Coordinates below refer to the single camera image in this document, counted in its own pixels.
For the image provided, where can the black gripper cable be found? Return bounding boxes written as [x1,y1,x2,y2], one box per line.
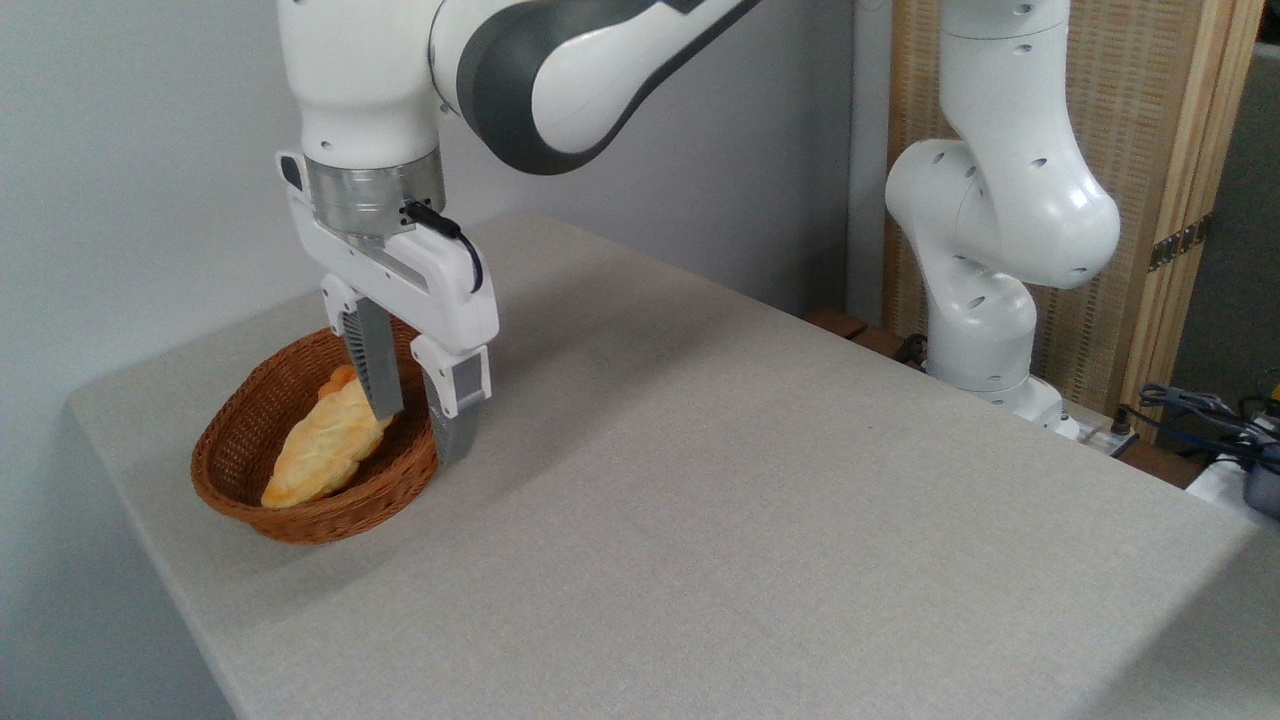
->
[405,200,485,294]

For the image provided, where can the brown wicker basket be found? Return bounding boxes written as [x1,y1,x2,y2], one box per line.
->
[190,318,443,545]

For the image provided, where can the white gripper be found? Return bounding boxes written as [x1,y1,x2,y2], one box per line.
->
[277,150,500,468]

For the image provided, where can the long croissant bread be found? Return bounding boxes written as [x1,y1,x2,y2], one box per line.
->
[261,378,396,509]

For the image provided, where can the blue cable bundle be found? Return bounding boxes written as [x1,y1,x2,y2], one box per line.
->
[1135,382,1280,471]

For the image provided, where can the wooden folding screen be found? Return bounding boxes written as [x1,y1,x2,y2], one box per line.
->
[883,0,1266,441]

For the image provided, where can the brown wooden base board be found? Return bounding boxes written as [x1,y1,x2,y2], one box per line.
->
[803,308,913,363]

